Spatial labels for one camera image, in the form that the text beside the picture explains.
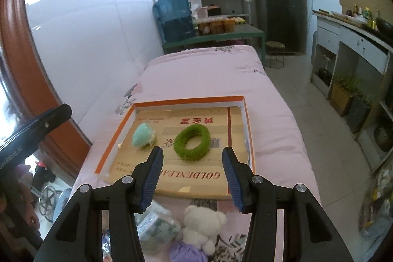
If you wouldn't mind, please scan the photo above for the white teddy bear purple dress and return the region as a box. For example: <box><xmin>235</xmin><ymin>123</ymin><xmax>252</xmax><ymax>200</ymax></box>
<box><xmin>168</xmin><ymin>205</ymin><xmax>227</xmax><ymax>261</ymax></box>

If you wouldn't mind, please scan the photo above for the orange rimmed cardboard box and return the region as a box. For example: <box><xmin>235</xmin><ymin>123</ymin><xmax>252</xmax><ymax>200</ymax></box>
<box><xmin>95</xmin><ymin>96</ymin><xmax>255</xmax><ymax>199</ymax></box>

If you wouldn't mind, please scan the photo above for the small round stool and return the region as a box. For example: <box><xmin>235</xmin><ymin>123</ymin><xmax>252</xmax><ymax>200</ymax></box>
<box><xmin>265</xmin><ymin>41</ymin><xmax>286</xmax><ymax>69</ymax></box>

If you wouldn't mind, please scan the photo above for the white kitchen counter cabinet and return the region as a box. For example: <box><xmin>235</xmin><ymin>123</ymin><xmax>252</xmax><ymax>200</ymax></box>
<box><xmin>310</xmin><ymin>11</ymin><xmax>392</xmax><ymax>104</ymax></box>

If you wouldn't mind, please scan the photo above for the green patterned tissue pack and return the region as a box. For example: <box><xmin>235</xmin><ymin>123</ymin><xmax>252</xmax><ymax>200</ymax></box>
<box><xmin>134</xmin><ymin>200</ymin><xmax>181</xmax><ymax>255</ymax></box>

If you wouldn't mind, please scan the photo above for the pink bed quilt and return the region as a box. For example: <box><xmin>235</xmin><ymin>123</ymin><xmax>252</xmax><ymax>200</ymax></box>
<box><xmin>76</xmin><ymin>45</ymin><xmax>318</xmax><ymax>261</ymax></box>

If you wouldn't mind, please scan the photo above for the green low table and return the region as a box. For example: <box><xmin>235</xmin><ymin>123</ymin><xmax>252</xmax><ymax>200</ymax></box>
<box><xmin>162</xmin><ymin>24</ymin><xmax>266</xmax><ymax>64</ymax></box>

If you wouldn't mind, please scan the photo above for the blue water jug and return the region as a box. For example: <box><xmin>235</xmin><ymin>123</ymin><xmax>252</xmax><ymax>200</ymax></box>
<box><xmin>153</xmin><ymin>0</ymin><xmax>195</xmax><ymax>42</ymax></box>

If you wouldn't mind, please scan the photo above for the mint green soft toy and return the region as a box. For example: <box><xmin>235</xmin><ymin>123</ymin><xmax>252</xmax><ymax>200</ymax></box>
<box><xmin>132</xmin><ymin>122</ymin><xmax>155</xmax><ymax>148</ymax></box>

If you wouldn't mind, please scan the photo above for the wooden planter box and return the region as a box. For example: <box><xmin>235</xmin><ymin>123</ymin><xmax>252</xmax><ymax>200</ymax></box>
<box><xmin>330</xmin><ymin>83</ymin><xmax>353</xmax><ymax>116</ymax></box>

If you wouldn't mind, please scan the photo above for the green fuzzy ring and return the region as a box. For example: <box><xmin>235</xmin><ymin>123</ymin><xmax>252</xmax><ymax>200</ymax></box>
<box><xmin>173</xmin><ymin>123</ymin><xmax>212</xmax><ymax>162</ymax></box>

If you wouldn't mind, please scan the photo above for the orange wooden door frame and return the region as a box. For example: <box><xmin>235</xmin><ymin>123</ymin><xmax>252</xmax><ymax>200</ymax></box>
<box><xmin>1</xmin><ymin>0</ymin><xmax>91</xmax><ymax>183</ymax></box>

